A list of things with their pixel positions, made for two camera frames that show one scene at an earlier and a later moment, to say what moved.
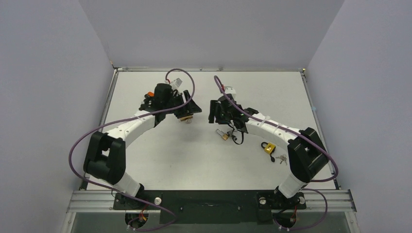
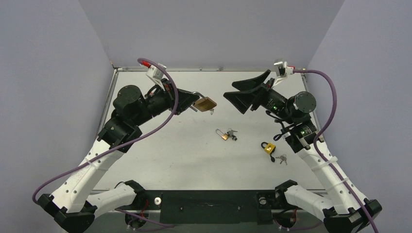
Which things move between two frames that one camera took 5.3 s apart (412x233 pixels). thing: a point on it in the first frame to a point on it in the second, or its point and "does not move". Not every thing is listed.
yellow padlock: [269, 147] does not move
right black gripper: [219, 113] to [258, 96]
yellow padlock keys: [283, 158] does not move
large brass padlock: [184, 118] to [203, 104]
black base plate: [211, 207] does not move
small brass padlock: [224, 136] does not move
